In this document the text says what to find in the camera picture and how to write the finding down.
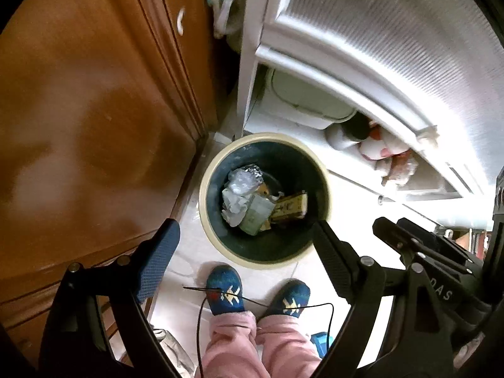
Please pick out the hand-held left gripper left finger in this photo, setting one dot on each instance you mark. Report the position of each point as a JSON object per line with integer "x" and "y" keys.
{"x": 157, "y": 260}

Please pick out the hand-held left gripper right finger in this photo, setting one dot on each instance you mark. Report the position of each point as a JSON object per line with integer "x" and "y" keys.
{"x": 328, "y": 246}

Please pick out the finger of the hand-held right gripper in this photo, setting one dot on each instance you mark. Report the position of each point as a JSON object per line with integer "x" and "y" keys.
{"x": 393, "y": 240}
{"x": 445, "y": 250}

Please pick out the round cream trash bin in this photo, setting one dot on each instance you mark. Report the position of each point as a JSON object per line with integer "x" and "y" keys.
{"x": 275, "y": 244}

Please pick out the blue patterned slipper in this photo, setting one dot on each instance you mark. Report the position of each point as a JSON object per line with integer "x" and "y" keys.
{"x": 289, "y": 297}
{"x": 225, "y": 289}

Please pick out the crumpled brown plastic bag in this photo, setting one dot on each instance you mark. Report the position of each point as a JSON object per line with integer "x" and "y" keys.
{"x": 399, "y": 169}

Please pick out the white red plush toy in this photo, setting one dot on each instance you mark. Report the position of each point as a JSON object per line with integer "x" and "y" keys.
{"x": 374, "y": 149}

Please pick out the small blue object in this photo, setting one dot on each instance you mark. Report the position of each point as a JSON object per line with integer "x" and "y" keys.
{"x": 321, "y": 344}

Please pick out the grey plastic cup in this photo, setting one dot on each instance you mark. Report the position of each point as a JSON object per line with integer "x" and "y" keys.
{"x": 342, "y": 138}

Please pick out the pink pants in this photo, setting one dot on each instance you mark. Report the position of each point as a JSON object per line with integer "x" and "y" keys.
{"x": 236, "y": 346}

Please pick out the brown wooden cabinet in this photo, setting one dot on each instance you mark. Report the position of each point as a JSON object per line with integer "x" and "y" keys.
{"x": 98, "y": 126}

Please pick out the pale green lidded bucket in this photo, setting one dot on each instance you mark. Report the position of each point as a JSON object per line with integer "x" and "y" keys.
{"x": 307, "y": 98}

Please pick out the white frosted glass door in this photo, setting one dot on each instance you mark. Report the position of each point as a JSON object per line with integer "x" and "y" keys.
{"x": 374, "y": 27}

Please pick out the white teal plastic item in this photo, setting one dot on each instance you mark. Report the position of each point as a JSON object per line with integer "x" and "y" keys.
{"x": 223, "y": 4}

